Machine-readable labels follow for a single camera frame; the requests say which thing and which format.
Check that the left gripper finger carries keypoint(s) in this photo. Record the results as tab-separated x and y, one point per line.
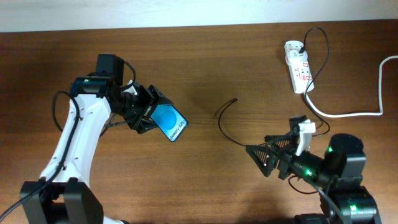
157	97
145	124

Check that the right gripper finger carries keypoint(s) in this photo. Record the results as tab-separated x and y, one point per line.
265	157
285	141

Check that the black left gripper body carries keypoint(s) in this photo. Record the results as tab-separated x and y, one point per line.
135	106

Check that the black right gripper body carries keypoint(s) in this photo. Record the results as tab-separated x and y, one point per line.
306	166

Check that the blue Samsung Galaxy smartphone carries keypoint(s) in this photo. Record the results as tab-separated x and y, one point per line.
170	121

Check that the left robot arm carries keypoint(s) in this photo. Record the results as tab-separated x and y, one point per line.
62	194

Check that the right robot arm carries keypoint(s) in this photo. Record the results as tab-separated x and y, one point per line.
336	177

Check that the white USB charger plug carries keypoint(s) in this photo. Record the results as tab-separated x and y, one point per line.
294	56

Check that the white power strip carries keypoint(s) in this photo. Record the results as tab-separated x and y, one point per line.
300	73

